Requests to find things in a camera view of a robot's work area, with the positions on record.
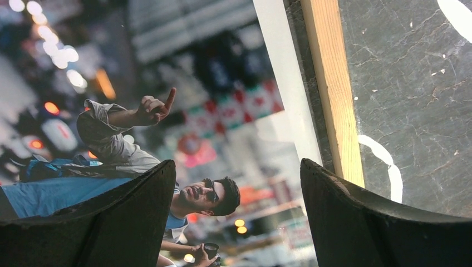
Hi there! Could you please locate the clear plastic sheet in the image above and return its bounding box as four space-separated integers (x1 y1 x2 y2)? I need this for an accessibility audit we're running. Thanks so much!
339 0 471 217

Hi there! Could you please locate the printed colour photo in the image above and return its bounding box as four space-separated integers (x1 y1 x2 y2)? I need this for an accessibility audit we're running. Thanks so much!
0 0 323 267

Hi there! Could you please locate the wooden picture frame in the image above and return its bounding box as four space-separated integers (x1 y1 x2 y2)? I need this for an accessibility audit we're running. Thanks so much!
301 0 365 187

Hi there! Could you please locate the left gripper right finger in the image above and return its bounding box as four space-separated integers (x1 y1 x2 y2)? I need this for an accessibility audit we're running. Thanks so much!
300 159 471 266

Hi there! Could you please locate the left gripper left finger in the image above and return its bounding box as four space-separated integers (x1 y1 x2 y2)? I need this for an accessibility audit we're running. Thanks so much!
1 160 176 266

